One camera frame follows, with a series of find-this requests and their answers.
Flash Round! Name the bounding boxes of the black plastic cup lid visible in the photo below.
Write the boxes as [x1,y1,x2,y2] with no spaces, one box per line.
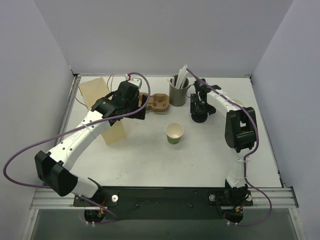
[191,112,208,123]

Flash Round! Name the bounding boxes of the grey straw holder cup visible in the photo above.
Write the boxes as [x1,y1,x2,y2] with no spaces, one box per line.
[169,75,189,107]

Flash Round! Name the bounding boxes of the green paper coffee cup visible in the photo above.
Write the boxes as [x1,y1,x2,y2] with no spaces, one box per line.
[166,122,184,145]

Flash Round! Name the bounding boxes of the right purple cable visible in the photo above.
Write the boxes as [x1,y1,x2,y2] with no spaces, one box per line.
[187,67,273,227]

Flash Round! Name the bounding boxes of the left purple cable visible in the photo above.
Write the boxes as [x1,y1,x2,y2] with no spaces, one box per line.
[3,72,152,188]

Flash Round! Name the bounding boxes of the brown paper bag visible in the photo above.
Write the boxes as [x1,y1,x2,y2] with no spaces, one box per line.
[77,76,127,146]

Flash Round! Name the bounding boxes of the white wrapped straw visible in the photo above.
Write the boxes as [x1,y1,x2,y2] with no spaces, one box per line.
[175,64,188,89]

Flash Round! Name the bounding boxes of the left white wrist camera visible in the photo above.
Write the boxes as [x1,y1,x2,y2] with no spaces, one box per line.
[125,74,143,90]

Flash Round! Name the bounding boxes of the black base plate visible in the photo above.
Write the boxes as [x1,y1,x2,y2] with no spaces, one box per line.
[73,186,253,221]

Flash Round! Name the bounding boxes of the purple cable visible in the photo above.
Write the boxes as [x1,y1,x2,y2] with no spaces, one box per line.
[187,67,273,227]
[3,72,152,188]

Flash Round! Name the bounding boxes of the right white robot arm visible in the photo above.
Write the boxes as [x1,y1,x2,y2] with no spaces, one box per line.
[190,78,257,199]

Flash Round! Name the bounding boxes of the brown cardboard cup carrier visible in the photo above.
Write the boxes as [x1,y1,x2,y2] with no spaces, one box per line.
[145,93,170,112]

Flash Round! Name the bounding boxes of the aluminium frame rail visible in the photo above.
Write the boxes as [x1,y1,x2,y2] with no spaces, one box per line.
[30,188,298,210]

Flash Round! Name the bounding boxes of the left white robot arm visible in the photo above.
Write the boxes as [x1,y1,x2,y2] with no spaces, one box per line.
[34,78,146,206]

